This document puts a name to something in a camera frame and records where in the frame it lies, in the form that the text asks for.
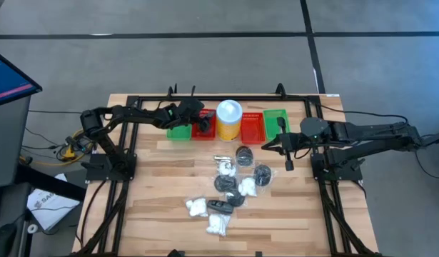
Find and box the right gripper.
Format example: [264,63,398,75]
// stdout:
[261,116,303,171]

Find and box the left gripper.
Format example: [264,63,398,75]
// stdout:
[174,98,213,133]

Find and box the black round pad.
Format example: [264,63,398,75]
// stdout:
[235,145,255,168]
[253,163,277,187]
[213,173,238,193]

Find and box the bag of white cotton balls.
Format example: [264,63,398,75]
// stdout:
[184,196,209,218]
[238,176,258,198]
[206,213,231,237]
[218,162,238,178]

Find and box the clear plastic wrapper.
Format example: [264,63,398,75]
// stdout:
[225,188,247,208]

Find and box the dark grey travel trimmer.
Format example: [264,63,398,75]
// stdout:
[206,199,235,216]

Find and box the red plastic basket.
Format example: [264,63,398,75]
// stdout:
[240,112,267,145]
[191,109,218,141]

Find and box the green plastic basket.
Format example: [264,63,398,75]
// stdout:
[263,109,291,142]
[166,124,193,141]

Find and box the yellow disinfecting wipes canister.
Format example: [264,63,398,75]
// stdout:
[216,99,243,142]

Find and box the black desk beam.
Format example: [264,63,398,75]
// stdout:
[14,163,87,201]

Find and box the white printed paper sheet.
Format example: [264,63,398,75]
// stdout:
[26,173,81,231]

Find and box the blue screen monitor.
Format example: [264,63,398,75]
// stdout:
[0,48,44,109]

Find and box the black computer mouse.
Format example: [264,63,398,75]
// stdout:
[0,221,19,257]

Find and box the black aluminium table frame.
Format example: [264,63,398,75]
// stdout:
[67,93,384,257]

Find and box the black floor cable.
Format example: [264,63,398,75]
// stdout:
[414,132,439,181]
[318,104,410,126]

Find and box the yellow cable bundle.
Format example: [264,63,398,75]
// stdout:
[19,128,97,167]

